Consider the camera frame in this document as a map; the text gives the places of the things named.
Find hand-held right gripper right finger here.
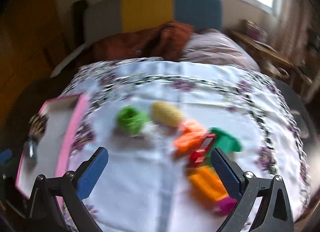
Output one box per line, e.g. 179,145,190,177
210,147,294,232

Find light green plastic toy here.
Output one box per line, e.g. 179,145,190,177
116,105,151,136

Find white embroidered floral tablecloth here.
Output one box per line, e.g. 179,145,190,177
57,57,313,232

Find wooden side table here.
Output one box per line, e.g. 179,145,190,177
229,29,314,102

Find yellow oval toy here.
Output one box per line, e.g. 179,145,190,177
151,100,186,128

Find wooden wardrobe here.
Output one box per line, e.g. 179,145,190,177
0,0,75,127

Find colourful padded headboard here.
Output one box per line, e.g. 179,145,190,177
82,0,223,45

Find orange plastic toy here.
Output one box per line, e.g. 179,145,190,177
187,166,229,204

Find light curtain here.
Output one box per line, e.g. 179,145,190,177
272,0,315,62

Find brown quilted jacket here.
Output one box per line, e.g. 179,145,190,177
92,21,195,62

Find grey metal object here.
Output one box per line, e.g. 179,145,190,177
23,134,39,165

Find orange linking cubes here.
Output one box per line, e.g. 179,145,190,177
173,119,208,155

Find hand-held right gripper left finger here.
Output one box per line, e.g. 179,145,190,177
25,146,109,232

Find red puzzle piece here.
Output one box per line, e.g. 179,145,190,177
187,149,208,169

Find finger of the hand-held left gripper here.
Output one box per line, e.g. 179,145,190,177
0,148,15,187

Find white bed frame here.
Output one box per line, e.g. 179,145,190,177
51,41,93,78

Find floral box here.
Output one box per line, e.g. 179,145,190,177
244,19,269,41

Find pink cardboard box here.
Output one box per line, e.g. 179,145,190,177
14,93,90,214

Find dark patterned object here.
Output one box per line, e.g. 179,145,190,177
29,113,48,135

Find teal green plastic toy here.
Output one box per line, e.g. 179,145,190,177
209,127,243,153

